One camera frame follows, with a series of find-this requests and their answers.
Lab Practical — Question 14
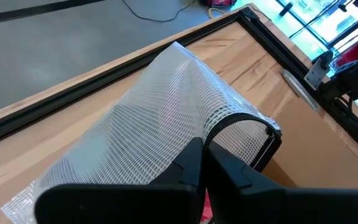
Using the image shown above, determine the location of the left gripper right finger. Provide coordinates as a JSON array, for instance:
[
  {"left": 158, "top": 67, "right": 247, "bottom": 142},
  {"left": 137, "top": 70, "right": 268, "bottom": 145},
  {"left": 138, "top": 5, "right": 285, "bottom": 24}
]
[{"left": 205, "top": 141, "right": 358, "bottom": 224}]

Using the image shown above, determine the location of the box opener tool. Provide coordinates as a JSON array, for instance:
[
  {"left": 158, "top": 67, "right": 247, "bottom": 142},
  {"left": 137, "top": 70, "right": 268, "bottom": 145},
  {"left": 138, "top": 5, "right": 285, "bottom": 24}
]
[{"left": 282, "top": 68, "right": 320, "bottom": 112}]

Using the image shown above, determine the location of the red black tool case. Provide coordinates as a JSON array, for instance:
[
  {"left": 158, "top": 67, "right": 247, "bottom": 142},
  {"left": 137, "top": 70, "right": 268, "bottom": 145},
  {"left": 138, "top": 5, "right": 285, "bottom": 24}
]
[{"left": 202, "top": 0, "right": 239, "bottom": 7}]

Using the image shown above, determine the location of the small red blue package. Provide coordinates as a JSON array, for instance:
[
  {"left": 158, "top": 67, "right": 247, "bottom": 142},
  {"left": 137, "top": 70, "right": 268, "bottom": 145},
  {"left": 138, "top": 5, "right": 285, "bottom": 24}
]
[{"left": 201, "top": 190, "right": 214, "bottom": 224}]

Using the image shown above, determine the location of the yellow coiled cable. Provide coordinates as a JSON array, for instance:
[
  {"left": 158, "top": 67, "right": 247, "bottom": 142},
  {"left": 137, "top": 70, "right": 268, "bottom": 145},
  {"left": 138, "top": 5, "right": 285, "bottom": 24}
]
[{"left": 208, "top": 6, "right": 228, "bottom": 19}]

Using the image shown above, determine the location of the grey metal base plate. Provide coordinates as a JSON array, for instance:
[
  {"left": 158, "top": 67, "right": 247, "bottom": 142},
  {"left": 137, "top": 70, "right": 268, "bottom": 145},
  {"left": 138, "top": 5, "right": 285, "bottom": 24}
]
[{"left": 304, "top": 57, "right": 331, "bottom": 91}]

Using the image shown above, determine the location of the black floor cable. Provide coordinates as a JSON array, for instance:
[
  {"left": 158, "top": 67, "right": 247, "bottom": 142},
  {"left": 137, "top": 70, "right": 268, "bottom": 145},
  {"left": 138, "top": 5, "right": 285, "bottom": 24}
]
[{"left": 122, "top": 0, "right": 196, "bottom": 23}]

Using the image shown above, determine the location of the black cable bundle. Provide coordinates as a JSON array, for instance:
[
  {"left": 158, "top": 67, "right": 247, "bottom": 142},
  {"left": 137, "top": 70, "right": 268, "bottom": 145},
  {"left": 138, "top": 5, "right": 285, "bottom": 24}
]
[{"left": 331, "top": 93, "right": 358, "bottom": 147}]

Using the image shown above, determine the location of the clear bubble wrap bag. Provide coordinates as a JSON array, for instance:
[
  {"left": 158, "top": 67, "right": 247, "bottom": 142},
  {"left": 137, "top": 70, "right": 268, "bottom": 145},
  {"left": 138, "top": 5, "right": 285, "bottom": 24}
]
[{"left": 0, "top": 41, "right": 283, "bottom": 224}]

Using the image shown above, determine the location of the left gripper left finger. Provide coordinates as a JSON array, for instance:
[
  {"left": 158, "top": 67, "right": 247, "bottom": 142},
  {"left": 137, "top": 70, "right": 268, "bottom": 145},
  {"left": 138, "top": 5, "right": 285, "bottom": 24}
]
[{"left": 34, "top": 137, "right": 206, "bottom": 224}]

